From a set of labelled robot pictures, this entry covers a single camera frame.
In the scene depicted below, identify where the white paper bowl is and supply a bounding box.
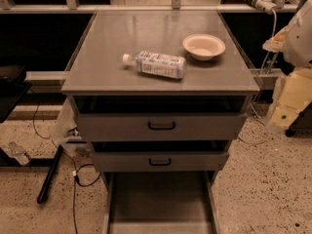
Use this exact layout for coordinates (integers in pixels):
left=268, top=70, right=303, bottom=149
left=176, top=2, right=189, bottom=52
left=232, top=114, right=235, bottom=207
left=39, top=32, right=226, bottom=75
left=182, top=34, right=226, bottom=61

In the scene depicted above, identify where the blue labelled plastic bottle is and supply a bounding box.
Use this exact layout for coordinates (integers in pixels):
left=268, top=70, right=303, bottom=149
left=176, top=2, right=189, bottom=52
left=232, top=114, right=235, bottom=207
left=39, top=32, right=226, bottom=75
left=122, top=51, right=186, bottom=80

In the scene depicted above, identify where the black cable on floor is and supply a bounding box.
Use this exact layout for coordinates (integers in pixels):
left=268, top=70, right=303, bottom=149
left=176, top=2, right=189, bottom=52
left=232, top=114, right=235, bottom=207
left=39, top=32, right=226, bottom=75
left=31, top=101, right=102, bottom=234

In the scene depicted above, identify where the grey bottom drawer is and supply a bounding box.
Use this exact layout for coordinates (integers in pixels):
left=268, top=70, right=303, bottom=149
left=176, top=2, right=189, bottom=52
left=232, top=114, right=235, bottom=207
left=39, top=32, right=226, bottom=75
left=102, top=172, right=221, bottom=234

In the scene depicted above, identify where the grey middle drawer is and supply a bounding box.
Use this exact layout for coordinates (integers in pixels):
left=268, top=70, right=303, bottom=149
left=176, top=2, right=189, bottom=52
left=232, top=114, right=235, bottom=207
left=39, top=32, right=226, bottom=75
left=91, top=140, right=229, bottom=172

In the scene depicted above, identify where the grey drawer cabinet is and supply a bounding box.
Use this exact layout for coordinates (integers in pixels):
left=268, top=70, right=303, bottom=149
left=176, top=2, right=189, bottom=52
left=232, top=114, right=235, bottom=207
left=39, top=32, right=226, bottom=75
left=62, top=10, right=258, bottom=234

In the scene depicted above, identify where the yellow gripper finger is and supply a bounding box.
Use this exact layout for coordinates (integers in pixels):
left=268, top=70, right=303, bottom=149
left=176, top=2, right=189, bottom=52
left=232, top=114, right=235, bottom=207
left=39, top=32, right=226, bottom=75
left=262, top=26, right=288, bottom=53
left=267, top=68, right=312, bottom=133

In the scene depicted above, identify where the clear bottle on floor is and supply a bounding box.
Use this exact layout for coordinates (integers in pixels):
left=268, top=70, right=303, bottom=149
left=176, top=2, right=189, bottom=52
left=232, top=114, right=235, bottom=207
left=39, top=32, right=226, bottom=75
left=9, top=141, right=30, bottom=166

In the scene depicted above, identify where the white power strip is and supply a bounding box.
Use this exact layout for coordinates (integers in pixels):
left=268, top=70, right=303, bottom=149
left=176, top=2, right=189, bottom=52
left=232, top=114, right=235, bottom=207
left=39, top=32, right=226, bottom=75
left=243, top=0, right=276, bottom=15

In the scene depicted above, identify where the black table leg bar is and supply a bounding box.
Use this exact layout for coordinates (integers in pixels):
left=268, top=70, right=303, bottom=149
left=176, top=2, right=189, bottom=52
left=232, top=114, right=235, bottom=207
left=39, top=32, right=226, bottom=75
left=37, top=145, right=63, bottom=204

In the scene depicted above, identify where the grey drawer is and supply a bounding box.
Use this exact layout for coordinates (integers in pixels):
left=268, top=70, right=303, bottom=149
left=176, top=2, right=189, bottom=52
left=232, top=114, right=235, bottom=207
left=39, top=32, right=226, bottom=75
left=102, top=172, right=221, bottom=234
left=74, top=96, right=247, bottom=141
left=91, top=140, right=229, bottom=172

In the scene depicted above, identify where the grey top drawer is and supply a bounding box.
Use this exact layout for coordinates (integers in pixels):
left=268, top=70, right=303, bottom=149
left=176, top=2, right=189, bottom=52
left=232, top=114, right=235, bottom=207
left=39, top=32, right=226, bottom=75
left=74, top=96, right=247, bottom=141

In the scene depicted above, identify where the black side table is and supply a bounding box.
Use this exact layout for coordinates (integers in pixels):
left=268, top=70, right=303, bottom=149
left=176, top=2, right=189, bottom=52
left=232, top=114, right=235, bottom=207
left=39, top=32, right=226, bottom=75
left=0, top=64, right=31, bottom=123

